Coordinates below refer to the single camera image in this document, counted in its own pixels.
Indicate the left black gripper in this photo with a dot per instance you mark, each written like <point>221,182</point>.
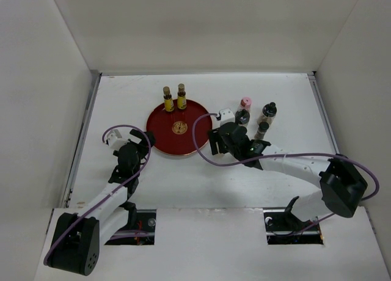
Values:
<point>143,149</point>

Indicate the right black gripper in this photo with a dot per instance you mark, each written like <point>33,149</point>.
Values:
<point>215,136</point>

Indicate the large black cap shaker bottle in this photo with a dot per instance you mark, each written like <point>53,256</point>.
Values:
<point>242,117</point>

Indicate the yellow label sauce bottle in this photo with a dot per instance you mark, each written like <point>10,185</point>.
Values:
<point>168,101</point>
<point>181,97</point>

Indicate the pink cap bottle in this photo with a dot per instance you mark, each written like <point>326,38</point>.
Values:
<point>245,104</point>

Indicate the round black stopper bottle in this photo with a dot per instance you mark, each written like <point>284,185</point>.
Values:
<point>268,113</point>

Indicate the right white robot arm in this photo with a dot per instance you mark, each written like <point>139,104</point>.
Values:
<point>340,187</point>

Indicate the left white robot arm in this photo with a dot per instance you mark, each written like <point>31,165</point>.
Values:
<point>78,237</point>

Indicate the red round lacquer tray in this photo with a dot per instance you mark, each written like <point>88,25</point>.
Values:
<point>173,130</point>

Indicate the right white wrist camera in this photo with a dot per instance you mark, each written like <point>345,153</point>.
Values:
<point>225,116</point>

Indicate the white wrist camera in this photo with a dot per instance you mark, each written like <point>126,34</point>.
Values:
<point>114,140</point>
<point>225,116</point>

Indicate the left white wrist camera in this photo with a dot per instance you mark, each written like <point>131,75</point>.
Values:
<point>114,140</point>

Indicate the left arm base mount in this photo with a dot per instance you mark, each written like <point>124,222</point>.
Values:
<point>140,232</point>

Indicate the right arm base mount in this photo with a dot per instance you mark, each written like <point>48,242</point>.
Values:
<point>285,229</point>

